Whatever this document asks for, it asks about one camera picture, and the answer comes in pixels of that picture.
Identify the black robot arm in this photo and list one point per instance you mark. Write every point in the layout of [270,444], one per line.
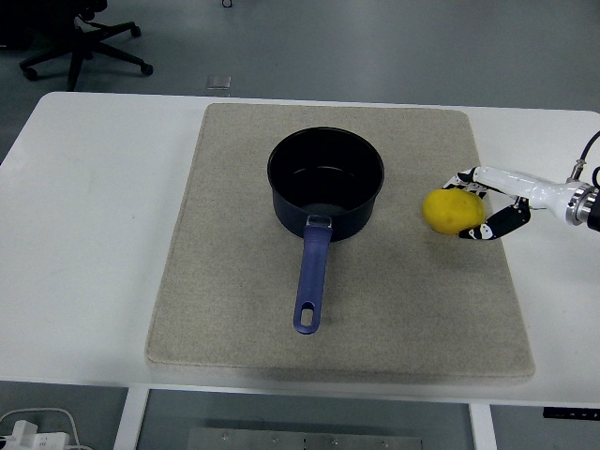
[588,206]

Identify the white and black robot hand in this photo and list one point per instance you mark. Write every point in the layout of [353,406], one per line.
[511,180]

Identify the white table leg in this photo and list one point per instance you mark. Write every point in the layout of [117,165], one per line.
[483,429]
[129,419]

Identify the grey floor socket plate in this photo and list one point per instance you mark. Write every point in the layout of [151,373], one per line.
[219,82]

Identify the yellow potato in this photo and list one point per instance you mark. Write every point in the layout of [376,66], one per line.
[451,211]

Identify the black office chair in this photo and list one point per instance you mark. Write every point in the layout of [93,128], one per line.
[79,44]

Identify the white power strip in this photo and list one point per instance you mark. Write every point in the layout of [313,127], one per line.
[33,436]

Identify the beige rectangular mat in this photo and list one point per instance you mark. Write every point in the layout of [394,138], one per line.
[234,262]

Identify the grey metal plate with screws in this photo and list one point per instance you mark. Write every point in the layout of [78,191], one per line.
[304,440]

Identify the black table control panel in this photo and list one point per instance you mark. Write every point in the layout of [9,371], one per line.
[569,413]

